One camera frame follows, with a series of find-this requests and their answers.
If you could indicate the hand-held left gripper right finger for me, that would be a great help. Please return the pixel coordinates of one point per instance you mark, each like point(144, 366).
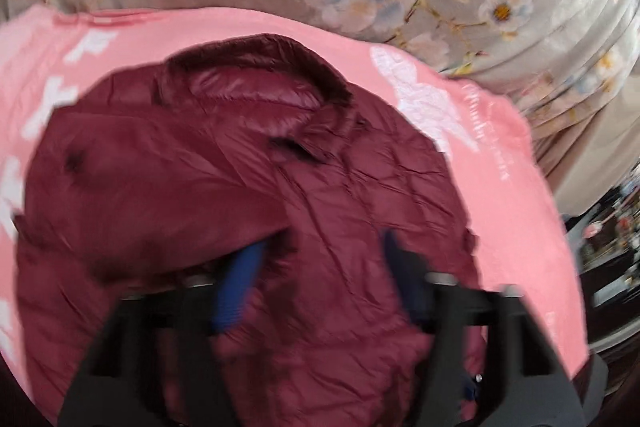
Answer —
point(397, 259)

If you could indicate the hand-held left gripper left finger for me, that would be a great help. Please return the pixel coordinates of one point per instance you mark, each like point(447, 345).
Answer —
point(239, 287)

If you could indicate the maroon puffer jacket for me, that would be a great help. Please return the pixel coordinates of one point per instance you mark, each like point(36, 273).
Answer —
point(300, 157)

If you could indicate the pink blanket with white print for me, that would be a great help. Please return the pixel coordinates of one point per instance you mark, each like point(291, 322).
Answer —
point(500, 207)

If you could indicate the dark cluttered shelf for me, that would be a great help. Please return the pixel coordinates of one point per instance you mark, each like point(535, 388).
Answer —
point(610, 247)

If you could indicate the beige cloth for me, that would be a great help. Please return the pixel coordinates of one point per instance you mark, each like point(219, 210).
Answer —
point(590, 157)

